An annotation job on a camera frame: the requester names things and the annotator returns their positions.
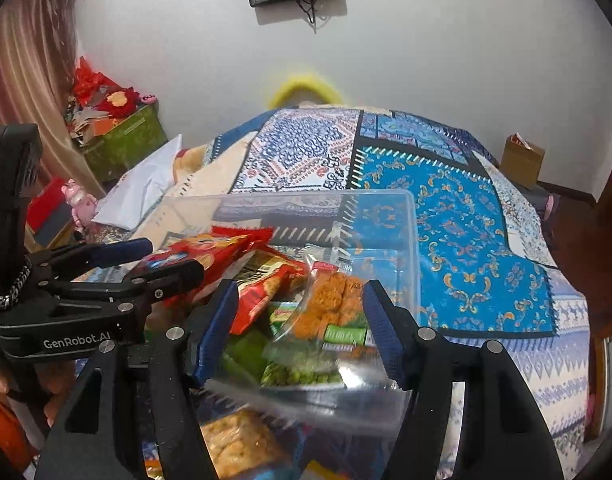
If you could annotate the orange sleeve forearm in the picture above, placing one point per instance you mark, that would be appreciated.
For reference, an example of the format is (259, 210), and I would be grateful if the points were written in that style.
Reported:
(13, 440)

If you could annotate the clear plastic storage bin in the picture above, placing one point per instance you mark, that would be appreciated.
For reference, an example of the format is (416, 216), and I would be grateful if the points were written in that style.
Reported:
(370, 234)

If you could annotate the red snack bag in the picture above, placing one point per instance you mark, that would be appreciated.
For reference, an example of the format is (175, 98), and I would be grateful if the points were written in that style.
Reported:
(222, 252)

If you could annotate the pink plush toy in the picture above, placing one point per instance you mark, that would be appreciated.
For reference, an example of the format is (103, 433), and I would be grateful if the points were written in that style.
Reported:
(82, 203)

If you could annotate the green peas snack bag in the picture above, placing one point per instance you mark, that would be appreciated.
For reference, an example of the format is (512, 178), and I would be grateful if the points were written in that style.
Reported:
(255, 360)

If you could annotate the patchwork patterned bed quilt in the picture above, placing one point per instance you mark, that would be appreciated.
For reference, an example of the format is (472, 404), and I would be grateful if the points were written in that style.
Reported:
(485, 265)

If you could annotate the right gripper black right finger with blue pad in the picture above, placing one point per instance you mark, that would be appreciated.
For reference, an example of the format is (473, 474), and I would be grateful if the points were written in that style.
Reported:
(503, 434)

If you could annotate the red plush and paper pile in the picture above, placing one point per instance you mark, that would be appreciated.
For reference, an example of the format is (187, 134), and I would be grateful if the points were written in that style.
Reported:
(97, 104)

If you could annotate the striped pink curtain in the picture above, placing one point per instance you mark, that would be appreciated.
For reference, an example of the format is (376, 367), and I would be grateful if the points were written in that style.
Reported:
(37, 62)

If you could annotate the green storage box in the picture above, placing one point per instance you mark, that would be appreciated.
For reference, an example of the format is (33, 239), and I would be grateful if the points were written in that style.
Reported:
(126, 144)

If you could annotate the golden crispy snack bag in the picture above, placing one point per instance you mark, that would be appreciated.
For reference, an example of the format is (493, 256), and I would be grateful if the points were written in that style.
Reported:
(241, 442)

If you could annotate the white pillow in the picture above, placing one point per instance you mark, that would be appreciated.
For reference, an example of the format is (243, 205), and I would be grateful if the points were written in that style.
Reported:
(139, 189)

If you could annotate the brown cardboard box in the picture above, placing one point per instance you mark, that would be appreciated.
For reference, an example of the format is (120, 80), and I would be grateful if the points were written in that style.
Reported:
(521, 161)

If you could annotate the orange fried snack bag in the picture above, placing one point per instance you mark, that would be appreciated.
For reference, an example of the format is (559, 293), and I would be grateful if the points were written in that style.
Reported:
(330, 316)

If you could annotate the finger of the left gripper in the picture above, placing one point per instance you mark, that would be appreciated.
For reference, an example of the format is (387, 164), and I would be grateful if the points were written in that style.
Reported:
(151, 279)
(71, 261)

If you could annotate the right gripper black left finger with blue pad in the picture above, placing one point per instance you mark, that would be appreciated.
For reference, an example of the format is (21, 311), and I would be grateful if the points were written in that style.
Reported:
(124, 390)

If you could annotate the yellow round object behind bed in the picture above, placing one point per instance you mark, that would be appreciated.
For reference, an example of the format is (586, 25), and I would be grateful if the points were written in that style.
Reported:
(309, 88)

